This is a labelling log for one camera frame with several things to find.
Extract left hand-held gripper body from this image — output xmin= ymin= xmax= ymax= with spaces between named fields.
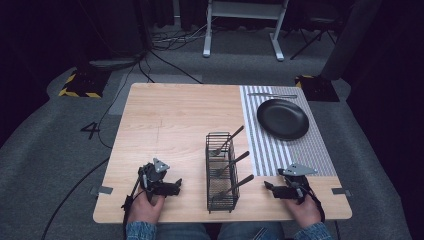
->
xmin=137 ymin=157 xmax=172 ymax=202

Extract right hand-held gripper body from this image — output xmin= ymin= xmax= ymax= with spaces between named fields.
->
xmin=277 ymin=162 xmax=318 ymax=205

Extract person's left hand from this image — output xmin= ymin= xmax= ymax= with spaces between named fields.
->
xmin=127 ymin=189 xmax=166 ymax=226

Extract person's right hand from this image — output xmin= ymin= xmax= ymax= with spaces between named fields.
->
xmin=284 ymin=194 xmax=323 ymax=230

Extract grey striped placemat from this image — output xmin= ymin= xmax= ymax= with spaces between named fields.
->
xmin=239 ymin=85 xmax=338 ymax=178

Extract black utensils in basket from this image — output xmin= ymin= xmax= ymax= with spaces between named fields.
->
xmin=212 ymin=173 xmax=255 ymax=201

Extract grey tape piece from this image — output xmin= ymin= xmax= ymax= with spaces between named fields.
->
xmin=89 ymin=185 xmax=114 ymax=197
xmin=331 ymin=187 xmax=353 ymax=198

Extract black round plate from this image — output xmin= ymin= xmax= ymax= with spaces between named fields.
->
xmin=256 ymin=98 xmax=310 ymax=141

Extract silver metal knife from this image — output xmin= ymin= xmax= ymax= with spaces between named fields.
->
xmin=247 ymin=92 xmax=298 ymax=100

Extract black yellow striped stand base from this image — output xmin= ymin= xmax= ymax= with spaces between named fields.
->
xmin=58 ymin=67 xmax=112 ymax=100
xmin=294 ymin=74 xmax=341 ymax=103

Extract grey upright column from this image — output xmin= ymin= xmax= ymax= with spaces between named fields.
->
xmin=319 ymin=0 xmax=384 ymax=81

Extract black tripod stand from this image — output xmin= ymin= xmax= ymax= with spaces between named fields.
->
xmin=289 ymin=13 xmax=338 ymax=61

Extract right hand-held gripper cable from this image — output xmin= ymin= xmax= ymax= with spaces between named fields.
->
xmin=305 ymin=186 xmax=327 ymax=224

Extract hand-held gripper cable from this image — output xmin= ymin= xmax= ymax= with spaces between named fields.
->
xmin=305 ymin=186 xmax=327 ymax=224
xmin=121 ymin=175 xmax=142 ymax=240

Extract left hand-held gripper cable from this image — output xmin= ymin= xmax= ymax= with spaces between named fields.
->
xmin=121 ymin=175 xmax=142 ymax=240

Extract dark-handled metal fork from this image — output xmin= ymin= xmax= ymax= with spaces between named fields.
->
xmin=215 ymin=150 xmax=251 ymax=177
xmin=212 ymin=125 xmax=246 ymax=157

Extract black wire cutlery basket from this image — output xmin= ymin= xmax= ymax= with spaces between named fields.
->
xmin=205 ymin=131 xmax=241 ymax=214

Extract black floor cable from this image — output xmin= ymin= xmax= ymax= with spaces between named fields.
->
xmin=40 ymin=49 xmax=204 ymax=240

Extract bundle of floor cables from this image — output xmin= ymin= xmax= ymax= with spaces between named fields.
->
xmin=151 ymin=16 xmax=214 ymax=53

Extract white desk frame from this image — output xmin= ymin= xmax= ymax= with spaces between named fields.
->
xmin=202 ymin=0 xmax=290 ymax=62

